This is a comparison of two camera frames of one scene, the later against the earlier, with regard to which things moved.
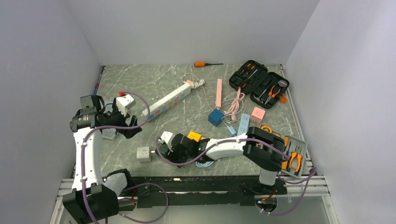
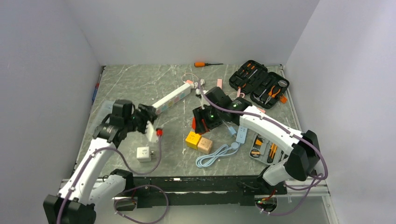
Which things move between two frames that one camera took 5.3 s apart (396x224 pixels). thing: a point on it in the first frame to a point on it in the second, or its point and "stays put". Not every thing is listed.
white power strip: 156,108 stays put
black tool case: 265,87 stays put
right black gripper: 172,154 to 200,114
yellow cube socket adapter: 196,136 stays put
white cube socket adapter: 143,154 stays put
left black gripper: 133,122 to 149,115
